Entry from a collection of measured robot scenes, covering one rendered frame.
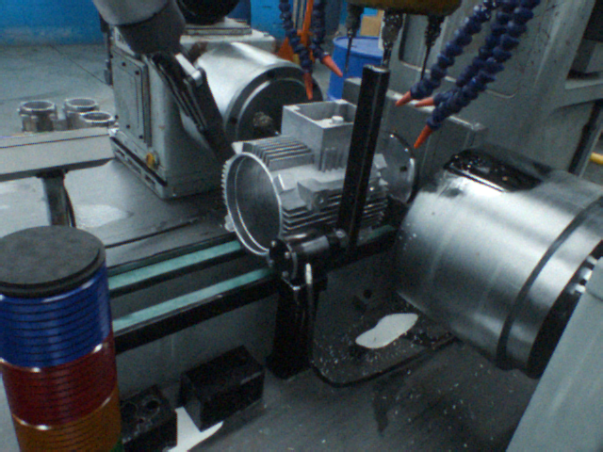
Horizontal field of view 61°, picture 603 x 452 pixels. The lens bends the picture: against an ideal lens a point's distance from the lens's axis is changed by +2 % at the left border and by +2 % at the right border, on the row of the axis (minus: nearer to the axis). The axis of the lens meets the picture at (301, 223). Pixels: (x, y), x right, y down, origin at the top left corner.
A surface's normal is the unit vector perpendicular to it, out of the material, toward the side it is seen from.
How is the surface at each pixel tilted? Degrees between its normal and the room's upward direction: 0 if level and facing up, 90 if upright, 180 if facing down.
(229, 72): 40
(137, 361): 90
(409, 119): 90
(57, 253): 0
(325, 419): 0
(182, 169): 90
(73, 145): 57
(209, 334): 90
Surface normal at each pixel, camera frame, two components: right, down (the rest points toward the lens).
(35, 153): 0.58, -0.08
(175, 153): 0.62, 0.45
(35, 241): 0.11, -0.86
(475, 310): -0.79, 0.32
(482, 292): -0.75, 0.09
